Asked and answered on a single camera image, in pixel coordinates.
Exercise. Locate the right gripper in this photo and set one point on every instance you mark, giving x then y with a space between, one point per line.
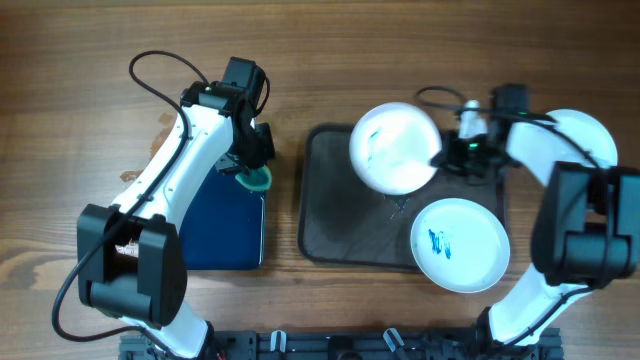
449 158

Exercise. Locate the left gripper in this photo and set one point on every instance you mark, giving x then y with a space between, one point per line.
265 151

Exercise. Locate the green sponge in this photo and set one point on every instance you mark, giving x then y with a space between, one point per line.
256 180

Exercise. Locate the white plate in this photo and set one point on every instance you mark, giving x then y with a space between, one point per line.
588 133
391 148
460 245

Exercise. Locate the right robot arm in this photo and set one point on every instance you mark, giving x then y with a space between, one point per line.
586 233

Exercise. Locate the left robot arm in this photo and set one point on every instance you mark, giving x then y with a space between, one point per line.
130 263

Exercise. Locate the blue water tray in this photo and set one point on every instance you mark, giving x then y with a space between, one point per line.
224 226

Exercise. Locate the dark brown serving tray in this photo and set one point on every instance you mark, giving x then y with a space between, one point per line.
343 222

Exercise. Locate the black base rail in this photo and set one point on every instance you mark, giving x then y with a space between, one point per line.
340 345

